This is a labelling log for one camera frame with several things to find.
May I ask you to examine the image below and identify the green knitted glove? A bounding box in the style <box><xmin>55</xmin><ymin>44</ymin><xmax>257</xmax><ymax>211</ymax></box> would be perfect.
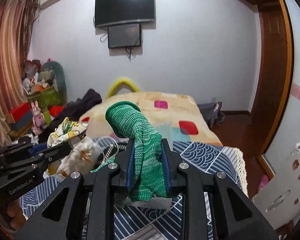
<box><xmin>90</xmin><ymin>100</ymin><xmax>171</xmax><ymax>208</ymax></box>

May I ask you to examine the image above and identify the yellow floral cloth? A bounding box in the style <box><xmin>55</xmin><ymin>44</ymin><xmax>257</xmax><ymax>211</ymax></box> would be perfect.
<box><xmin>46</xmin><ymin>117</ymin><xmax>88</xmax><ymax>148</ymax></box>

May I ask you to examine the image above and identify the pink rabbit toy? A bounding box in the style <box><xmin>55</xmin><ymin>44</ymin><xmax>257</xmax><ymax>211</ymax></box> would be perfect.
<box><xmin>31</xmin><ymin>101</ymin><xmax>47</xmax><ymax>135</ymax></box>

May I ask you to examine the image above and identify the red box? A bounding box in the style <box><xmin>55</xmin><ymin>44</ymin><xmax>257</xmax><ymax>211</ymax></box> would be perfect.
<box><xmin>5</xmin><ymin>102</ymin><xmax>30</xmax><ymax>124</ymax></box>

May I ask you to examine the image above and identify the white stickered cabinet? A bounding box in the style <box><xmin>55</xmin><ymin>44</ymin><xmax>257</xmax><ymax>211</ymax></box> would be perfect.
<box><xmin>252</xmin><ymin>142</ymin><xmax>300</xmax><ymax>230</ymax></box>

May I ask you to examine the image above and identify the white lace table trim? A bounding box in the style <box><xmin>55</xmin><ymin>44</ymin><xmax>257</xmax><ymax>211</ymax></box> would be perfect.
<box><xmin>231</xmin><ymin>147</ymin><xmax>248</xmax><ymax>197</ymax></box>

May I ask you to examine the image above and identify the green cardboard box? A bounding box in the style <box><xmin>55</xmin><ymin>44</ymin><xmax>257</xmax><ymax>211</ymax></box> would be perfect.
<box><xmin>27</xmin><ymin>87</ymin><xmax>62</xmax><ymax>110</ymax></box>

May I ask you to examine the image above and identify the navy white patterned tablecloth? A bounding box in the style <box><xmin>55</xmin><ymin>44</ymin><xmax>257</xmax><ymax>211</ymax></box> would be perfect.
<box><xmin>19</xmin><ymin>141</ymin><xmax>242</xmax><ymax>239</ymax></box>

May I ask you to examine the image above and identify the clear plastic storage box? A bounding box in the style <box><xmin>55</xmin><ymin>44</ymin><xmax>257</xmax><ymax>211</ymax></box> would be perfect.
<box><xmin>84</xmin><ymin>121</ymin><xmax>180</xmax><ymax>210</ymax></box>

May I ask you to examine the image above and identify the grey green plush chair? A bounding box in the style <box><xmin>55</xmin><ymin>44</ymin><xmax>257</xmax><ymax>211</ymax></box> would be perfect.
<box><xmin>42</xmin><ymin>61</ymin><xmax>68</xmax><ymax>105</ymax></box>

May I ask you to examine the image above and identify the yellow curved pillow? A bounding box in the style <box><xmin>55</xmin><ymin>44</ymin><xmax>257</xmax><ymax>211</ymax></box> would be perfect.
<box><xmin>106</xmin><ymin>77</ymin><xmax>140</xmax><ymax>98</ymax></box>

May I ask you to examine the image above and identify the grey bag on floor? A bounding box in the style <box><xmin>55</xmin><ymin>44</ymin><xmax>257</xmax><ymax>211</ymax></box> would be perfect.
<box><xmin>198</xmin><ymin>102</ymin><xmax>225</xmax><ymax>128</ymax></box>

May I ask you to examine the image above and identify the striped orange curtain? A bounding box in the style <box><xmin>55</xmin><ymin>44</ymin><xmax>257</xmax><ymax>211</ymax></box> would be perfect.
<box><xmin>0</xmin><ymin>0</ymin><xmax>39</xmax><ymax>146</ymax></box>

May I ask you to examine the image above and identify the cream drawstring pouch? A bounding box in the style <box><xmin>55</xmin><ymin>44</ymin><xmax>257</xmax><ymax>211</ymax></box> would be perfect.
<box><xmin>44</xmin><ymin>137</ymin><xmax>103</xmax><ymax>182</ymax></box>

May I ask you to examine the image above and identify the black chain-pattern hat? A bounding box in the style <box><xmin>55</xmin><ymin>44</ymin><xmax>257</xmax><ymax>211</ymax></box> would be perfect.
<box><xmin>97</xmin><ymin>142</ymin><xmax>127</xmax><ymax>165</ymax></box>

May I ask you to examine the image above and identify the small black wall monitor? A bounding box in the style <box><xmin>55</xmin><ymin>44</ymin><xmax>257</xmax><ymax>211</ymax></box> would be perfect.
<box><xmin>108</xmin><ymin>23</ymin><xmax>142</xmax><ymax>49</ymax></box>

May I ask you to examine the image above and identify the black wall television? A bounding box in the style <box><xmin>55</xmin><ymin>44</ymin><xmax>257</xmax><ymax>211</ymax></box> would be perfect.
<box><xmin>94</xmin><ymin>0</ymin><xmax>155</xmax><ymax>28</ymax></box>

